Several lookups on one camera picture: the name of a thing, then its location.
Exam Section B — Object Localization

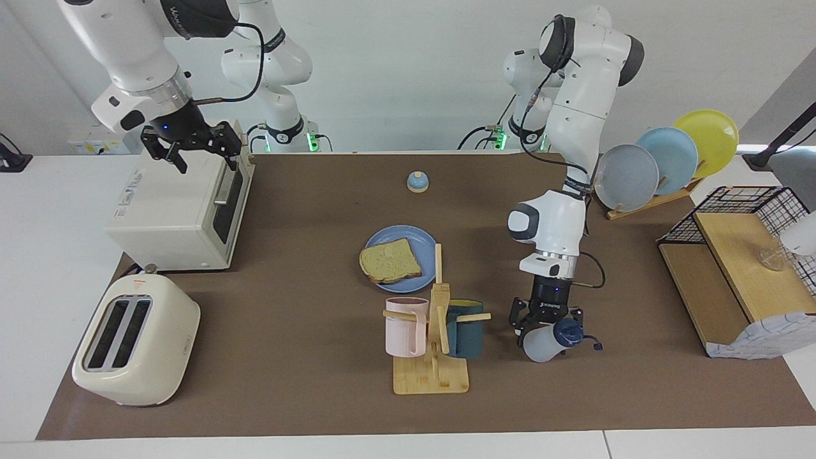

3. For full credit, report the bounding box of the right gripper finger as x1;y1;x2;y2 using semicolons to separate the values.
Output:
140;131;189;175
207;121;243;170

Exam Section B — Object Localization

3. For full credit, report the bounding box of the squeeze bottle navy cap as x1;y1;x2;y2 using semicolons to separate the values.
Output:
523;319;604;363

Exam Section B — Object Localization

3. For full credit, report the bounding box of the toasted bread slice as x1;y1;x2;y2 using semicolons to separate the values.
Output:
359;238;423;284

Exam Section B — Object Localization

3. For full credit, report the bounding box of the wooden plate rack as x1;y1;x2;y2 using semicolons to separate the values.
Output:
585;177;705;221

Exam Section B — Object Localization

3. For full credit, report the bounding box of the periwinkle blue plate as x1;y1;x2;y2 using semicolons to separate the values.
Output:
363;224;439;294

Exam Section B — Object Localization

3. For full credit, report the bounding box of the pale grey plate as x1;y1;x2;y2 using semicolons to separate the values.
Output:
593;144;660;212

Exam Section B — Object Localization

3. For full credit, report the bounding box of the light blue plate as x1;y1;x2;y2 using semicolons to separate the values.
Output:
636;127;699;196

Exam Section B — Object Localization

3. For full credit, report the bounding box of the yellow plate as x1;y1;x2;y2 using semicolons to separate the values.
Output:
673;110;740;179

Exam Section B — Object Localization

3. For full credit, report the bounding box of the teal mug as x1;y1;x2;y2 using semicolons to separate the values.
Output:
446;298;485;359

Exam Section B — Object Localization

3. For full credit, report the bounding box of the white toaster oven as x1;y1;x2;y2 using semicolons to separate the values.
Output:
105;118;256;273

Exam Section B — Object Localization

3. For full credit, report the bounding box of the white power socket box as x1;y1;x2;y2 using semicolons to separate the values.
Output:
67;123;144;156

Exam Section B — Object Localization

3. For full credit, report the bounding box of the wooden mug tree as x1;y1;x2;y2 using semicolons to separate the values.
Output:
382;244;493;396

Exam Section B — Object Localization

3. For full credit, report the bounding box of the pink mug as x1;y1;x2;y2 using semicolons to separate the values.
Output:
385;297;430;358

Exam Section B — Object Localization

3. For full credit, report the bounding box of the black clamp base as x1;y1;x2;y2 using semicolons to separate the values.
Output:
0;133;33;173

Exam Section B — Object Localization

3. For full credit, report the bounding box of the wooden shelf box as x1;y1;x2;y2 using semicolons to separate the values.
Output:
659;212;816;358

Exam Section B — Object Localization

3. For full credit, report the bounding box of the cream two-slot toaster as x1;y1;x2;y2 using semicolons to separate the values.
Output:
71;273;201;407

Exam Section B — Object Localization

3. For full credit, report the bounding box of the brown table mat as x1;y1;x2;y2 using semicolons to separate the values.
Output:
36;153;816;441

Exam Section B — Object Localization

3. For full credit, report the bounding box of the clear glass cup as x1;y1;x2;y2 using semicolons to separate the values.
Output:
757;245;788;272

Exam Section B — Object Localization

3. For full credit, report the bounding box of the white rounded object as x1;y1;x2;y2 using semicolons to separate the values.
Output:
781;212;816;257

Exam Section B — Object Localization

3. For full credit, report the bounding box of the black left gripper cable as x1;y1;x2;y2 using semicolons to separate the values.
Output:
571;252;605;289

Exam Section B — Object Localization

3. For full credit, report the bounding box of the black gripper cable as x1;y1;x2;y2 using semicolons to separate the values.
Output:
571;252;605;289
191;22;265;104

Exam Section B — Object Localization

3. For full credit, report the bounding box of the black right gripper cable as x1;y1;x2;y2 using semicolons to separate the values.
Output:
191;22;265;104

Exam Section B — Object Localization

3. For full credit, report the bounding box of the black base cable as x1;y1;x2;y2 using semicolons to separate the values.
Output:
458;96;514;152

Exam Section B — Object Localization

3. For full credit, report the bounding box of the black wire basket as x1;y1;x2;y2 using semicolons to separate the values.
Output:
657;186;816;300

